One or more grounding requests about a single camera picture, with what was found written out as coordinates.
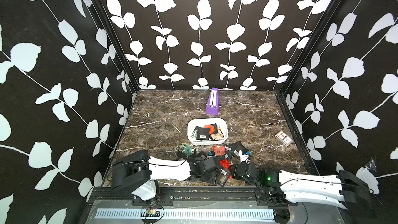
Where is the brown label tea bag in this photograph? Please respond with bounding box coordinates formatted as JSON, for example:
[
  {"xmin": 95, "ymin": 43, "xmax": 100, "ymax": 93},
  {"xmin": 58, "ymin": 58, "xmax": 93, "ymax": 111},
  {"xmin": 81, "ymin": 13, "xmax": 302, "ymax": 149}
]
[{"xmin": 210, "ymin": 130, "xmax": 224, "ymax": 141}]

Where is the purple metronome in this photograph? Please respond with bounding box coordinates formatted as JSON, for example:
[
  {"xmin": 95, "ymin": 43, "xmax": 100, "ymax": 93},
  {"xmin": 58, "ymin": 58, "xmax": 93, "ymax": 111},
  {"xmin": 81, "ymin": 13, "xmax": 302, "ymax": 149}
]
[{"xmin": 205, "ymin": 88, "xmax": 219, "ymax": 116}]

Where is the black tea bag back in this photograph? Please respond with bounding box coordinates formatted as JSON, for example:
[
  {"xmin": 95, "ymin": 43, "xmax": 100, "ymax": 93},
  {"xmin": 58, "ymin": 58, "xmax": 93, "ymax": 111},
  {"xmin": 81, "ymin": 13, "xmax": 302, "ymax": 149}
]
[{"xmin": 192, "ymin": 127, "xmax": 210, "ymax": 141}]

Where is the orange tea bag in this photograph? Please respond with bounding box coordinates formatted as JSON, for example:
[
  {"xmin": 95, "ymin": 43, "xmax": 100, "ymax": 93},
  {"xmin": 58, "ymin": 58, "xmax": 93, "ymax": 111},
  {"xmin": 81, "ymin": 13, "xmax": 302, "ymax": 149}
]
[{"xmin": 219, "ymin": 159, "xmax": 231, "ymax": 171}]

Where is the white plastic storage box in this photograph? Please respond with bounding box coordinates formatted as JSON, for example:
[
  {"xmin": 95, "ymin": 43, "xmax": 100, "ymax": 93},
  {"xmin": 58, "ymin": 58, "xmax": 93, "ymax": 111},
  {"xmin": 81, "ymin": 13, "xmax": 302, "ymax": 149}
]
[{"xmin": 187, "ymin": 118, "xmax": 229, "ymax": 146}]

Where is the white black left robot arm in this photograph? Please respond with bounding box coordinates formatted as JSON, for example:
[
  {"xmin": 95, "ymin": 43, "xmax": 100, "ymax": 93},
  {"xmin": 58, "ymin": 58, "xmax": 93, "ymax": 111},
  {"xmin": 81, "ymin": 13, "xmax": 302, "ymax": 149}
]
[{"xmin": 111, "ymin": 150, "xmax": 231, "ymax": 201}]

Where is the red round label tea bag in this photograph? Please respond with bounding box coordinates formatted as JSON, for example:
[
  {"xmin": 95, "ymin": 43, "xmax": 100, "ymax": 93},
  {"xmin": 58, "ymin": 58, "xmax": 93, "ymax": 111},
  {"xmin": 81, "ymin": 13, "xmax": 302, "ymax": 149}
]
[{"xmin": 212, "ymin": 145, "xmax": 226, "ymax": 157}]

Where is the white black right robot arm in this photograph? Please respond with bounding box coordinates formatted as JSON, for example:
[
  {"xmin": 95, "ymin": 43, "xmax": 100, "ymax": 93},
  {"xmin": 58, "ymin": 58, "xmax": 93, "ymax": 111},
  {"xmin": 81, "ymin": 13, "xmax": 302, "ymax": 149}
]
[{"xmin": 229, "ymin": 162, "xmax": 372, "ymax": 212}]

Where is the black tea bag right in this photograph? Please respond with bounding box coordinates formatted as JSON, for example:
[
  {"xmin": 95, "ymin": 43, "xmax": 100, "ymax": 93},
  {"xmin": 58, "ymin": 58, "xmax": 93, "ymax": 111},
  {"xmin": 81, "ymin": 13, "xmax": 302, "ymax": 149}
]
[{"xmin": 225, "ymin": 142, "xmax": 251, "ymax": 164}]

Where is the black barcode tea bag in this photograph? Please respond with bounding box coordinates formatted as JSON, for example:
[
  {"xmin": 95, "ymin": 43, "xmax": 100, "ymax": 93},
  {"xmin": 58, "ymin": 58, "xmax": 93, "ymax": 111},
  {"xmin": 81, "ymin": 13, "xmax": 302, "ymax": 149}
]
[{"xmin": 216, "ymin": 168, "xmax": 231, "ymax": 187}]

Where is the white perforated vent strip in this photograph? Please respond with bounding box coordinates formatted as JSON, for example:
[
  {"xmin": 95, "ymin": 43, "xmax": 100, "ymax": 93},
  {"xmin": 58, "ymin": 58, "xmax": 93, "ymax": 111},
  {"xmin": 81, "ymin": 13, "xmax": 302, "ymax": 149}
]
[{"xmin": 94, "ymin": 208, "xmax": 275, "ymax": 222}]

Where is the small circuit board with wires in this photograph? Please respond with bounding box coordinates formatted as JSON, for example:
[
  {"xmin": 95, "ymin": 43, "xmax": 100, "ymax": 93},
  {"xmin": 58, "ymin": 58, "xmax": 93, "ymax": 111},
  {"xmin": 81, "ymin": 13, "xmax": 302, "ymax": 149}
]
[{"xmin": 142, "ymin": 208, "xmax": 162, "ymax": 219}]

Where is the black front mounting rail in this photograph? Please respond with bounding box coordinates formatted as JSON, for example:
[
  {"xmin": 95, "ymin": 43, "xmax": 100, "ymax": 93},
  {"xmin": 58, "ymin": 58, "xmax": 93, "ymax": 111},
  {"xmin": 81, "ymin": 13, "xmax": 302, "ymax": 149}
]
[{"xmin": 86, "ymin": 186, "xmax": 340, "ymax": 207}]

